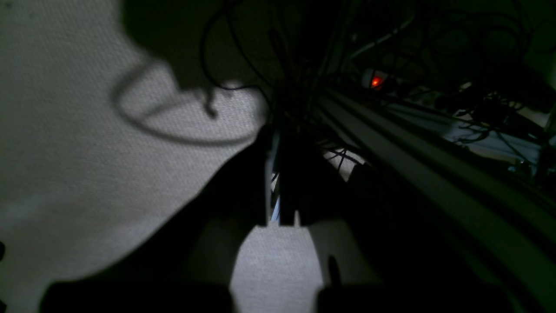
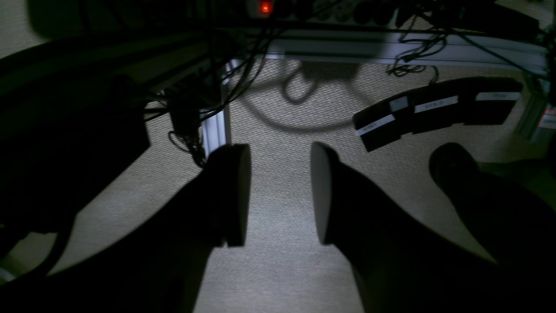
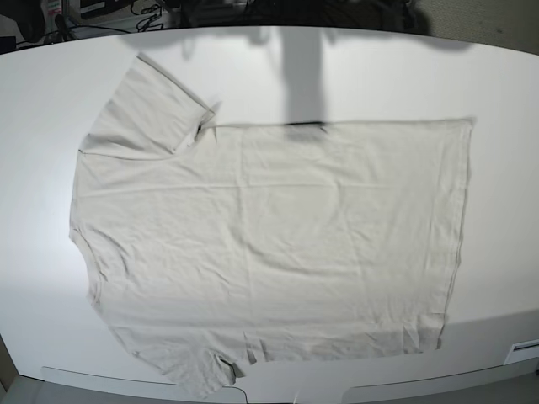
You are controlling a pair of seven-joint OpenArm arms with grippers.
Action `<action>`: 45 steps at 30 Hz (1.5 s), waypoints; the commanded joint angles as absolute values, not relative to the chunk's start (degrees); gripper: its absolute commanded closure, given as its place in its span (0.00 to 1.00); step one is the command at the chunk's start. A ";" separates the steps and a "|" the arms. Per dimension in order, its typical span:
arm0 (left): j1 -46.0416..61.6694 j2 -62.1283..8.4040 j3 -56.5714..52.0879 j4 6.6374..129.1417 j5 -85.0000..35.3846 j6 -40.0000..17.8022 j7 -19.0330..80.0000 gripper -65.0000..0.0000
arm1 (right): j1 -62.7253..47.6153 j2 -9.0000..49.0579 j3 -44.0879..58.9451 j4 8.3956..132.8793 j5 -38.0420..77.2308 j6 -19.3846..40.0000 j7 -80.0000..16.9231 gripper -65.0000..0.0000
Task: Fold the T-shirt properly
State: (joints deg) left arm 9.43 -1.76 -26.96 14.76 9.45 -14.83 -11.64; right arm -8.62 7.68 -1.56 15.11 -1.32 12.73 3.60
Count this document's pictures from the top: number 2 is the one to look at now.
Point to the power strip with red light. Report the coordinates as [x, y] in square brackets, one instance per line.
[340, 10]

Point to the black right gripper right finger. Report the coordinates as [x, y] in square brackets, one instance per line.
[328, 196]

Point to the black shoe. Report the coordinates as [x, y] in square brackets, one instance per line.
[512, 223]

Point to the black foot pedal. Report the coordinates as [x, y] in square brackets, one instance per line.
[490, 100]
[435, 106]
[384, 122]

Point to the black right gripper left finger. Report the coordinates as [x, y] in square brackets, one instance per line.
[229, 171]

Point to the aluminium frame rail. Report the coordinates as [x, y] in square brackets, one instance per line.
[379, 47]

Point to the aluminium frame leg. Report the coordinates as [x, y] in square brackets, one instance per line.
[216, 131]

